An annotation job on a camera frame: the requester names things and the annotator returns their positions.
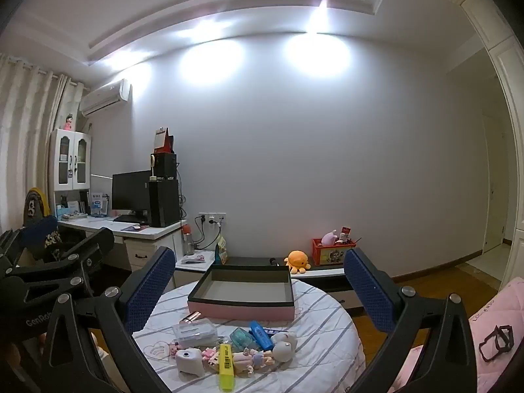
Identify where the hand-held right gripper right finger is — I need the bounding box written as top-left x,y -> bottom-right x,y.
344,248 -> 477,393

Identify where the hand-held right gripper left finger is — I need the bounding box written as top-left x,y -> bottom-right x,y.
41,247 -> 177,393

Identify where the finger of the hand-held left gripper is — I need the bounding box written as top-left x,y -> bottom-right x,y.
8,245 -> 103,295
61,228 -> 116,259

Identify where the clear plastic case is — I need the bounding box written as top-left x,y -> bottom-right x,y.
172,320 -> 217,348

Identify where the white pencil sharpener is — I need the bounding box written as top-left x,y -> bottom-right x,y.
175,347 -> 205,377

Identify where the pink storage box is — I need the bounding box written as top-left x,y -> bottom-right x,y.
187,264 -> 295,322

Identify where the white-headed doll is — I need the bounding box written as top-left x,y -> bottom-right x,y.
235,331 -> 297,377

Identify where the teal correction tape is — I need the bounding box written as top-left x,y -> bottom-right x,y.
229,327 -> 256,346

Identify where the yellow highlighter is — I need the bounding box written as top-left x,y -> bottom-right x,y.
219,343 -> 235,391

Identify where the white desk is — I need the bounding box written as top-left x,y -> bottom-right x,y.
57,215 -> 187,273

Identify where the red storage crate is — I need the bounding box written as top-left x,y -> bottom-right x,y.
312,237 -> 357,267

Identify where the black computer monitor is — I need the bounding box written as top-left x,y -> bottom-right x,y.
111,171 -> 153,222

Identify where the chair with clothes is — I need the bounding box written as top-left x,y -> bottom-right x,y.
20,188 -> 64,260

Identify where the striped tablecloth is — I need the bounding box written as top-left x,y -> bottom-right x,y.
131,278 -> 367,393

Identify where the white side table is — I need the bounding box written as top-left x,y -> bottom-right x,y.
176,250 -> 217,271

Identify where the black computer tower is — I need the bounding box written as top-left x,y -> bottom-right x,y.
147,179 -> 181,228

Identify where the orange octopus plush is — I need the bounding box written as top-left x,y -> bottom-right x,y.
284,251 -> 312,275

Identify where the snack bag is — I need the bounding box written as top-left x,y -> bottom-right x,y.
215,235 -> 230,265

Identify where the white hutch cabinet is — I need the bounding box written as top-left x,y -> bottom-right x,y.
48,128 -> 111,219

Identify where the pink block toy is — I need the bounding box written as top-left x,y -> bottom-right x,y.
200,346 -> 224,371

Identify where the black speaker box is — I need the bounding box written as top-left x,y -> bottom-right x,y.
151,152 -> 178,181

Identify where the red desk calendar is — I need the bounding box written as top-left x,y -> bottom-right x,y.
155,128 -> 176,154

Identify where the pink quilt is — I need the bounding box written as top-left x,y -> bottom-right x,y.
389,276 -> 524,393

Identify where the beige curtain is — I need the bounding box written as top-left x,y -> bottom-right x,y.
0,53 -> 80,230

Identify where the white air conditioner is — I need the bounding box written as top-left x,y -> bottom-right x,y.
79,79 -> 132,116

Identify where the white door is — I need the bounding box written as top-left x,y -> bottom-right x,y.
481,110 -> 506,254

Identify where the white wardrobe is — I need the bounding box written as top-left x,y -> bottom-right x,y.
450,0 -> 524,287

